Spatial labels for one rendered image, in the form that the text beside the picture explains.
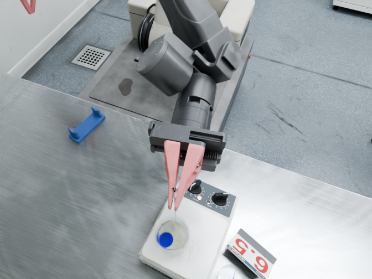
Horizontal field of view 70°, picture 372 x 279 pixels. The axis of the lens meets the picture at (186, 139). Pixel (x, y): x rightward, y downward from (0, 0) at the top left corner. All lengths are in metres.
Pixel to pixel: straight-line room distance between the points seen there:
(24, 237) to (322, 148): 1.54
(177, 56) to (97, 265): 0.42
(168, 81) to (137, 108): 0.88
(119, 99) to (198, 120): 0.95
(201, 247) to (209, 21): 0.37
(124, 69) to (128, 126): 0.74
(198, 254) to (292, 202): 0.27
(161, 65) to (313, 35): 2.21
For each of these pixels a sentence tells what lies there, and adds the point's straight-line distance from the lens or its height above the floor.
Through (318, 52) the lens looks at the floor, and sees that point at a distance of 2.36.
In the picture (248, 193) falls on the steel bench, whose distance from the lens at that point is 0.64.
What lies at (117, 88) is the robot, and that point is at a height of 0.37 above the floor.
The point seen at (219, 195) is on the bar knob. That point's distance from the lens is 0.55.
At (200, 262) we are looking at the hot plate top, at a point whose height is 0.84.
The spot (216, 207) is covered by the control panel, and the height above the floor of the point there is 0.81.
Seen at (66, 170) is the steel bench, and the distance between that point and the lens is 0.69.
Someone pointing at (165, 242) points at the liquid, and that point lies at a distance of 0.45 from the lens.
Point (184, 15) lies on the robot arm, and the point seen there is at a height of 1.09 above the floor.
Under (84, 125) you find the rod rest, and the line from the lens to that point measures 0.73.
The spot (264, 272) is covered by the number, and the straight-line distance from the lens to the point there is 0.57.
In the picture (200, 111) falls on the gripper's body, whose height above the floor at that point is 1.04.
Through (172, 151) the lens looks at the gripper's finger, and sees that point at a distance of 0.33.
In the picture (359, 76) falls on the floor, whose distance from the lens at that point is 2.32.
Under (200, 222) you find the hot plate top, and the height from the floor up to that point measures 0.84.
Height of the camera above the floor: 1.32
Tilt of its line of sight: 58 degrees down
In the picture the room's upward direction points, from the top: 4 degrees clockwise
